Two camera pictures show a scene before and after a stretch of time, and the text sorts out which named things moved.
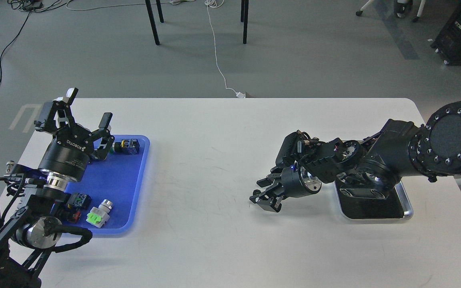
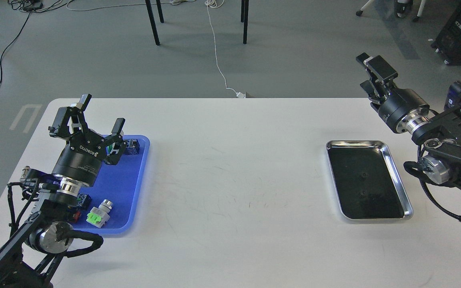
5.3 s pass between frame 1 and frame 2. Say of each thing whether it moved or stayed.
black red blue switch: stayed
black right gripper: moved
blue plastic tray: stayed
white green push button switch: stayed
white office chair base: stayed
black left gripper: moved
